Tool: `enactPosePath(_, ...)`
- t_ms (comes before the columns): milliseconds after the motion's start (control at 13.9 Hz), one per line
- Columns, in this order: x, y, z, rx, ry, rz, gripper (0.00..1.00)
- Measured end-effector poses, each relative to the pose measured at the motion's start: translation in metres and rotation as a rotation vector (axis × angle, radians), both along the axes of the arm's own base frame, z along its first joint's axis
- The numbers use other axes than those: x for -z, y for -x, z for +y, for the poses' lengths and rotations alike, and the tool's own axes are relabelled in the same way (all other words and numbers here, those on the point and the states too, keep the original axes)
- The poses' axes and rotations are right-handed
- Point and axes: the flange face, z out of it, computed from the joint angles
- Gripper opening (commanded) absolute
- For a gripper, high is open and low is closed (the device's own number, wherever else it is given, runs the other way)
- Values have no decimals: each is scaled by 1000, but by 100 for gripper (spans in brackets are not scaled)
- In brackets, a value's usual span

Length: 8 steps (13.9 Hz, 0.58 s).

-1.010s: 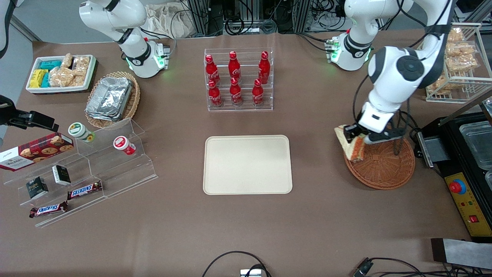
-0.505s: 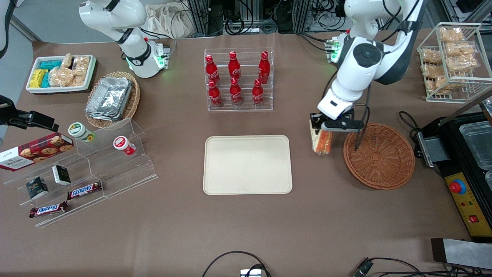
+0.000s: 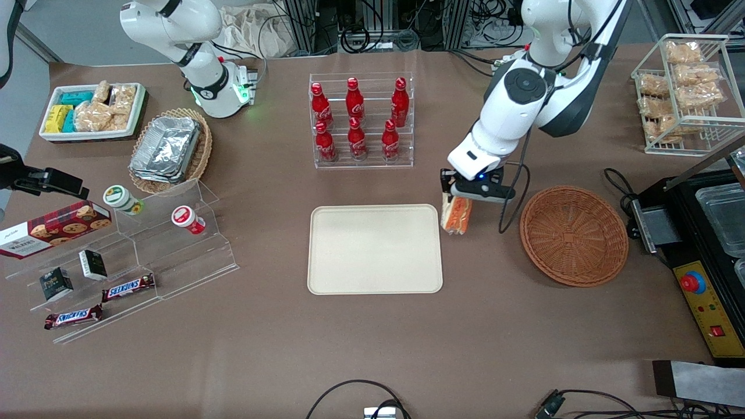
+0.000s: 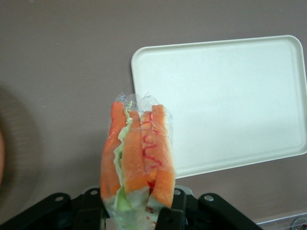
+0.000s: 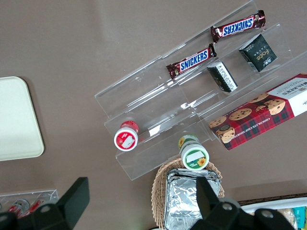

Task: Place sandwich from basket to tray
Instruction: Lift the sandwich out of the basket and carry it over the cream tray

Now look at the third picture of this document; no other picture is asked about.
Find black machine power cable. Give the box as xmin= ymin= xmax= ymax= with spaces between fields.
xmin=603 ymin=168 xmax=642 ymax=235

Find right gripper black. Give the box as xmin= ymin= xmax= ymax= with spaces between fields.
xmin=0 ymin=144 xmax=90 ymax=200

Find red emergency stop button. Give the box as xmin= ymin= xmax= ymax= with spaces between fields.
xmin=680 ymin=270 xmax=707 ymax=296

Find white wire basket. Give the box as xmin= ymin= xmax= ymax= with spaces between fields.
xmin=631 ymin=34 xmax=745 ymax=157

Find white rectangular snack tray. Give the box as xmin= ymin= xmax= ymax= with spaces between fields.
xmin=39 ymin=83 xmax=146 ymax=142

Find green lid yogurt cup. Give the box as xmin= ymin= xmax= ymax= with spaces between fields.
xmin=103 ymin=184 xmax=144 ymax=216

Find round brown wicker basket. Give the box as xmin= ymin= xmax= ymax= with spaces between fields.
xmin=520 ymin=185 xmax=630 ymax=288

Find grey flat metal plate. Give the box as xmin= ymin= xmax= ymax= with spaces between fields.
xmin=652 ymin=360 xmax=745 ymax=408

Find clear acrylic bottle rack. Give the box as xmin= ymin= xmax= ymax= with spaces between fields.
xmin=308 ymin=72 xmax=415 ymax=170

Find black sealing machine yellow panel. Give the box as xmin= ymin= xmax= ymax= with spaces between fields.
xmin=626 ymin=135 xmax=745 ymax=367

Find beige plastic serving tray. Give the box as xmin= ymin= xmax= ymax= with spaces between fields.
xmin=307 ymin=204 xmax=444 ymax=296

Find clear bag golden snacks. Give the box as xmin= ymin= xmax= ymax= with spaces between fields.
xmin=644 ymin=115 xmax=685 ymax=145
xmin=674 ymin=63 xmax=722 ymax=88
xmin=665 ymin=41 xmax=704 ymax=65
xmin=639 ymin=74 xmax=670 ymax=98
xmin=637 ymin=96 xmax=670 ymax=120
xmin=675 ymin=84 xmax=733 ymax=112

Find small black carton box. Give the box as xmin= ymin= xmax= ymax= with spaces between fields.
xmin=39 ymin=267 xmax=75 ymax=302
xmin=79 ymin=249 xmax=109 ymax=281

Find oval tan wicker basket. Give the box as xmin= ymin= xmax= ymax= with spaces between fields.
xmin=128 ymin=108 xmax=213 ymax=195

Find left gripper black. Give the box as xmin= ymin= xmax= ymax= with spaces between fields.
xmin=440 ymin=168 xmax=506 ymax=199

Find red lid yogurt cup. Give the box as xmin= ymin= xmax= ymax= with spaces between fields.
xmin=171 ymin=205 xmax=207 ymax=236

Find red tartan cookie box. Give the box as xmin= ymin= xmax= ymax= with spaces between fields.
xmin=0 ymin=200 xmax=112 ymax=260

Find triangle sandwich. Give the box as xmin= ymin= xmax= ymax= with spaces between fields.
xmin=441 ymin=192 xmax=474 ymax=236

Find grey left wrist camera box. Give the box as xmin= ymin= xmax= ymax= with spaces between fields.
xmin=456 ymin=179 xmax=517 ymax=204

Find yellow snack packet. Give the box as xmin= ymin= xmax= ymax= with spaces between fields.
xmin=45 ymin=104 xmax=72 ymax=134

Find aluminium foil container stack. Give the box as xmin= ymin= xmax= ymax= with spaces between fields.
xmin=129 ymin=116 xmax=202 ymax=184

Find red cola bottle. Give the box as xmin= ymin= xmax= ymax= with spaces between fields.
xmin=381 ymin=119 xmax=401 ymax=162
xmin=391 ymin=77 xmax=410 ymax=127
xmin=347 ymin=116 xmax=368 ymax=162
xmin=346 ymin=77 xmax=366 ymax=122
xmin=311 ymin=82 xmax=334 ymax=129
xmin=315 ymin=120 xmax=339 ymax=164

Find brown Snickers bar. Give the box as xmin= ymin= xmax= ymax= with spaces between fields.
xmin=101 ymin=273 xmax=156 ymax=303
xmin=44 ymin=304 xmax=104 ymax=331

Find black connector with cable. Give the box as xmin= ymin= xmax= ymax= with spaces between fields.
xmin=534 ymin=389 xmax=745 ymax=419

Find black coiled cable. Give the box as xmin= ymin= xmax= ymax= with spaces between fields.
xmin=339 ymin=23 xmax=373 ymax=54

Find clear acrylic step stand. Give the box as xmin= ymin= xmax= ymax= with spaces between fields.
xmin=5 ymin=230 xmax=165 ymax=345
xmin=112 ymin=179 xmax=240 ymax=301

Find black looped cable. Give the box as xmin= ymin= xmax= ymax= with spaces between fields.
xmin=306 ymin=379 xmax=411 ymax=419

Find aluminium frame post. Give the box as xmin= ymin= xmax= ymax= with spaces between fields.
xmin=447 ymin=0 xmax=473 ymax=51
xmin=283 ymin=0 xmax=319 ymax=56

